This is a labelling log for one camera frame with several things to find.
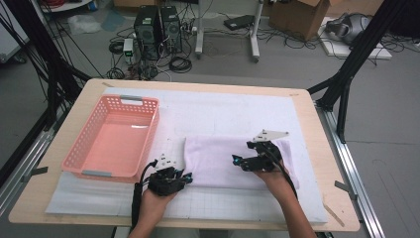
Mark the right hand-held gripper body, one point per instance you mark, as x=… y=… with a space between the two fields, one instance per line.
x=264 y=162

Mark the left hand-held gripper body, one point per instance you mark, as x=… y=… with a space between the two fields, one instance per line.
x=163 y=183

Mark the lilac printed towel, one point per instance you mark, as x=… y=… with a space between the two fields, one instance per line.
x=211 y=165

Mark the pink plastic basket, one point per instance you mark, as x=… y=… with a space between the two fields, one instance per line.
x=115 y=148

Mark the person's left hand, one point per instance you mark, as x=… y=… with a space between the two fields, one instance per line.
x=157 y=206

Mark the person's right hand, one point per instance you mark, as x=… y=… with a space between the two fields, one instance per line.
x=277 y=183

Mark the white grid mat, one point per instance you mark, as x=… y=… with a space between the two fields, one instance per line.
x=214 y=109

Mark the thin wooden strip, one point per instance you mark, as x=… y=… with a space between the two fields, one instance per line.
x=333 y=214

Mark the black flat device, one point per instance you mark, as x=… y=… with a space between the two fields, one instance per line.
x=239 y=22

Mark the white metal stand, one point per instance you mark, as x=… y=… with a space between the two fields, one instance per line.
x=199 y=33

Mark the brown cardboard box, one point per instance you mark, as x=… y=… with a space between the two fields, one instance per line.
x=297 y=20

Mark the white power supply box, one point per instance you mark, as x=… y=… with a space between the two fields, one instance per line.
x=128 y=46

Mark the black computer tower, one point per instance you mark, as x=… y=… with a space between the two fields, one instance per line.
x=147 y=33
x=171 y=29

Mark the grey and black device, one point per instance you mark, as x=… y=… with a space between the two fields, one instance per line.
x=350 y=28

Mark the white floor board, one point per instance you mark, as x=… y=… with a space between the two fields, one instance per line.
x=379 y=53

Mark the clear plastic bag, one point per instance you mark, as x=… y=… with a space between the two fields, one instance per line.
x=82 y=24

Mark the grey metal bracket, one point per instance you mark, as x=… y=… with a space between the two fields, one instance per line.
x=343 y=186
x=39 y=171

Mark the aluminium rail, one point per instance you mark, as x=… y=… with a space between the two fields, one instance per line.
x=20 y=172
x=350 y=165

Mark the black metal frame strut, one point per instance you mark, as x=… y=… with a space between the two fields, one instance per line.
x=49 y=59
x=356 y=56

